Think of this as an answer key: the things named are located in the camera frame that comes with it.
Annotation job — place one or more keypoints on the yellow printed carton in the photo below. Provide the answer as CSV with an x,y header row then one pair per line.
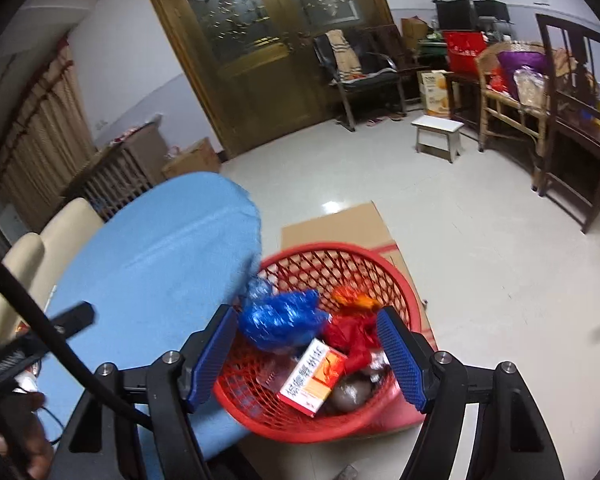
x,y
435,95

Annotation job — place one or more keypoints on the red plastic basket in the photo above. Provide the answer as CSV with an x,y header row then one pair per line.
x,y
320,265

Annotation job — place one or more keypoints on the orange plastic bag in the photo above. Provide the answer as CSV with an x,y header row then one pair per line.
x,y
355,302

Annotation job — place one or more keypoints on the flat cardboard sheet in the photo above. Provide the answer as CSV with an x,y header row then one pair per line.
x,y
340,225

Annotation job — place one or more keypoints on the brown curtain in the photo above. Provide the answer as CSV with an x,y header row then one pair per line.
x,y
40,135

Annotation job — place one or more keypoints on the brown round lump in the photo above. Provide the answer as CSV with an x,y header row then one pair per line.
x,y
352,392

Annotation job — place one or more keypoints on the plaid cloth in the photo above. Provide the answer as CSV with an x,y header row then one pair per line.
x,y
342,55

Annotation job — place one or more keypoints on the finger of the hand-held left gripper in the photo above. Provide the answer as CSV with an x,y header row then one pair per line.
x,y
75,317

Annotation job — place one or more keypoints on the clear plastic bag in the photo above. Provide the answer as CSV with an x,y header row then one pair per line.
x,y
530,87

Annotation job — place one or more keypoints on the red gift bag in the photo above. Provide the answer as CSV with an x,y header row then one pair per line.
x,y
465,52

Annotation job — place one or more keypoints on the dark wooden chair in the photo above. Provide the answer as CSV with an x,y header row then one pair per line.
x,y
565,140

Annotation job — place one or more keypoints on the wooden slatted cabinet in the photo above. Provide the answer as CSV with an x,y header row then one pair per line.
x,y
125,170

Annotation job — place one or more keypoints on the person's left hand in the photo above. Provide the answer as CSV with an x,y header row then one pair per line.
x,y
30,440

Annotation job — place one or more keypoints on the black shelf unit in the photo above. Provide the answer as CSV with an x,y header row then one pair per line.
x,y
455,15

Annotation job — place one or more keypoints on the pink slipper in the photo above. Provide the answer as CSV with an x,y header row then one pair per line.
x,y
396,117
375,121

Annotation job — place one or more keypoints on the yellow and red medicine box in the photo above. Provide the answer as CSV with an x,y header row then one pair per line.
x,y
312,375

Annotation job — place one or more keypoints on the blue plastic bag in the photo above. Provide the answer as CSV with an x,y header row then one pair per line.
x,y
280,320

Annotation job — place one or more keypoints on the tall brown cardboard box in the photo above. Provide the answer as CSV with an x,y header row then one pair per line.
x,y
415,32

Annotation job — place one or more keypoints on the beige leather sofa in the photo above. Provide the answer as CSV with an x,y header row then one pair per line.
x,y
65,225

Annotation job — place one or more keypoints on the red plastic bag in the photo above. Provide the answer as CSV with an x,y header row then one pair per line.
x,y
350,332

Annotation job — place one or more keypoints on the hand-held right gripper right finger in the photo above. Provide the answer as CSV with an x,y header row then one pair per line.
x,y
402,355

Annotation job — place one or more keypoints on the black metal chair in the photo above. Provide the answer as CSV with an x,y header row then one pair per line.
x,y
370,80

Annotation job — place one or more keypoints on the white low stool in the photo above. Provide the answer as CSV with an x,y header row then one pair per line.
x,y
437,125

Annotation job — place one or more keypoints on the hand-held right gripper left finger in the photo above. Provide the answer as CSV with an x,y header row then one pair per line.
x,y
212,355

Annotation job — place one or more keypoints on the wicker chair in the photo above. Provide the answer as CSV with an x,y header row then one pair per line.
x,y
505,105

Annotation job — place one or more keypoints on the wooden double door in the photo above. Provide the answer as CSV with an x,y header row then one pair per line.
x,y
255,85

